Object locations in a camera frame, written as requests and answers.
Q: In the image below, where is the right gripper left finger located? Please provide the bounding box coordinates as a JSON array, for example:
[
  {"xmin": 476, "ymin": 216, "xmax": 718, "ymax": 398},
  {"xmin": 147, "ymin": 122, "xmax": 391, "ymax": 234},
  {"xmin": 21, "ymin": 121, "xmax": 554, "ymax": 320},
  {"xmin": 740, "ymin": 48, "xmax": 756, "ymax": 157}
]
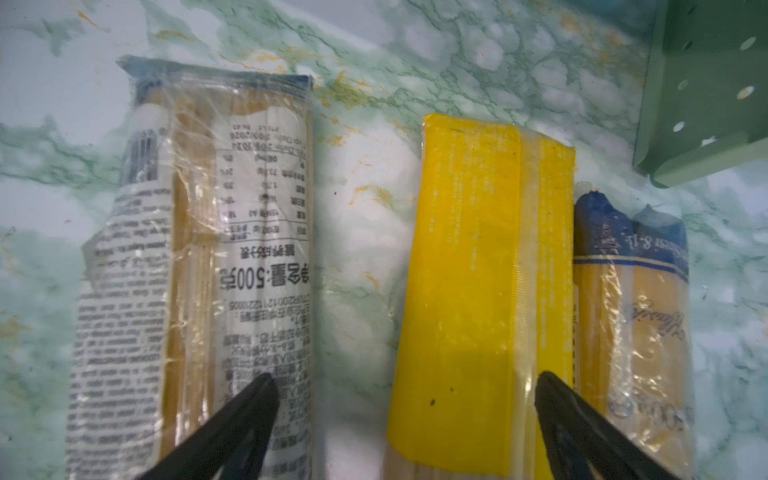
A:
[{"xmin": 142, "ymin": 373, "xmax": 279, "ymax": 480}]

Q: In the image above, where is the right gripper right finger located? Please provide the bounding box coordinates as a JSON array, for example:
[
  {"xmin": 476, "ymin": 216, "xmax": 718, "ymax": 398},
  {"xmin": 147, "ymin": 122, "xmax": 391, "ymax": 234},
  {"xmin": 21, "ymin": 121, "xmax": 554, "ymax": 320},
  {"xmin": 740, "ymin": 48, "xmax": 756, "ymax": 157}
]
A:
[{"xmin": 535, "ymin": 371, "xmax": 676, "ymax": 480}]

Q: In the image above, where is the clear white label spaghetti bag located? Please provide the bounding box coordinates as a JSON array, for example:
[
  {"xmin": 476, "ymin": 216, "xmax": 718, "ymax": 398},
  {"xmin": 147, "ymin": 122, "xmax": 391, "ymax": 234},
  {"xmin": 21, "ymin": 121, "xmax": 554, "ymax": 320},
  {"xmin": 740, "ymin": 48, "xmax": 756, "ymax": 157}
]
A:
[{"xmin": 66, "ymin": 56, "xmax": 315, "ymax": 479}]

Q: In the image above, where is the yellow spaghetti bag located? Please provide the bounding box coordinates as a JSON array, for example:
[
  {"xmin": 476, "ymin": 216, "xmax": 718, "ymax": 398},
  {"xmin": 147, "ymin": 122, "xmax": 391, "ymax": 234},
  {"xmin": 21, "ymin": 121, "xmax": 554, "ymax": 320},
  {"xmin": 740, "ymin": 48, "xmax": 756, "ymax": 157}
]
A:
[{"xmin": 382, "ymin": 114, "xmax": 575, "ymax": 479}]

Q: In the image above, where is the green wooden shelf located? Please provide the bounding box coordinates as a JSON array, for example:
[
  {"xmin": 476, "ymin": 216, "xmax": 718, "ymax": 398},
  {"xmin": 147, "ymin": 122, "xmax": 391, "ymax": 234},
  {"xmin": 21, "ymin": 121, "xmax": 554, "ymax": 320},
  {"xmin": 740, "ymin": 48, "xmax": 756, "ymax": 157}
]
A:
[{"xmin": 633, "ymin": 0, "xmax": 767, "ymax": 188}]

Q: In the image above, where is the blue clear spaghetti bag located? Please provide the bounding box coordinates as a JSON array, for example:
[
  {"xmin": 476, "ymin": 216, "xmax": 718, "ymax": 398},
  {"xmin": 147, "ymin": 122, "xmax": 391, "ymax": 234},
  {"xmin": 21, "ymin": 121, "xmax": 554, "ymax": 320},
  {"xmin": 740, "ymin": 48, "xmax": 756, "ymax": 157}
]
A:
[{"xmin": 573, "ymin": 191, "xmax": 696, "ymax": 479}]

